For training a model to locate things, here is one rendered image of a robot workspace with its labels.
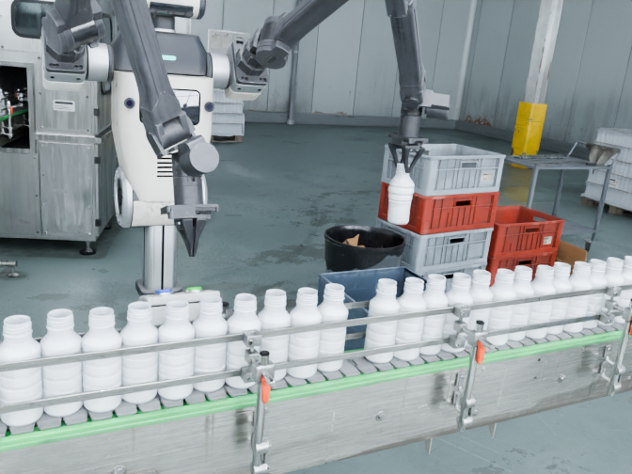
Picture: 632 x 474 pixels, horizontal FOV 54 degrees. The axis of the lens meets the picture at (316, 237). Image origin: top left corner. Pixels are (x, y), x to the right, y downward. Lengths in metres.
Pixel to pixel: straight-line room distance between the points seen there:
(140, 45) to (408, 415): 0.87
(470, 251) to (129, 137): 2.63
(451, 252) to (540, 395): 2.20
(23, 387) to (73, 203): 3.77
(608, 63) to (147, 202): 12.52
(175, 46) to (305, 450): 0.99
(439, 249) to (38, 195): 2.82
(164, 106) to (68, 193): 3.57
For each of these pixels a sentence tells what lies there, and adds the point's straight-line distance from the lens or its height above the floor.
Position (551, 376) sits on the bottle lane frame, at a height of 0.91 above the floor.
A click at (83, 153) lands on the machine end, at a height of 0.76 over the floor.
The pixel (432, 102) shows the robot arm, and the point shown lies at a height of 1.48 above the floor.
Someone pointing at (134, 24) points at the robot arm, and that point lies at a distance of 1.15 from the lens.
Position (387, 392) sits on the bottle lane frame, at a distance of 1.26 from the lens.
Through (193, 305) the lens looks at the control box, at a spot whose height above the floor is 1.10.
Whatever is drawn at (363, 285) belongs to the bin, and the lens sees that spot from 1.94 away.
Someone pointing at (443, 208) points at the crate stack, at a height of 0.81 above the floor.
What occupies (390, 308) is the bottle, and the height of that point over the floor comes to 1.12.
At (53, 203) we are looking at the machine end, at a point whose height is 0.39.
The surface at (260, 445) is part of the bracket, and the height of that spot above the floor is 0.94.
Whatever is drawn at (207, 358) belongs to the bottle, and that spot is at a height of 1.07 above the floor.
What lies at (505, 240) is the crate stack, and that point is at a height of 0.56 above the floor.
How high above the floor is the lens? 1.58
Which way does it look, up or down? 17 degrees down
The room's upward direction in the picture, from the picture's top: 5 degrees clockwise
